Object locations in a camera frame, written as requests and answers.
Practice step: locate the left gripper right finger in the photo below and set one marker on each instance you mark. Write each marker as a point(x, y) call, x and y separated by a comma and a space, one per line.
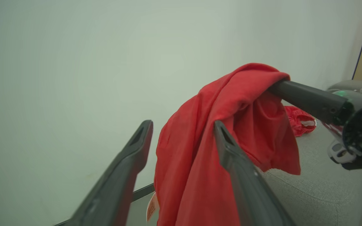
point(250, 191)

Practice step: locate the red ruffled garment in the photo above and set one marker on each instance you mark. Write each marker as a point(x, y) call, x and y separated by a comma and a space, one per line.
point(298, 121)

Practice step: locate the grey upholstered cushion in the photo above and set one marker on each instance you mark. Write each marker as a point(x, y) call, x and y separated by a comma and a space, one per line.
point(316, 188)

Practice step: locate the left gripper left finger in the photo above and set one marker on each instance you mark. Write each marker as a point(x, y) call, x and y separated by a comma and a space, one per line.
point(118, 185)

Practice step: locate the dark grey baseboard strip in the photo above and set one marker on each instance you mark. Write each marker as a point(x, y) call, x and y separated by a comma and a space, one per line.
point(143, 191)

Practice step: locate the red shirt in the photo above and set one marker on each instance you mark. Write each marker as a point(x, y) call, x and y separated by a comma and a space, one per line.
point(200, 157)

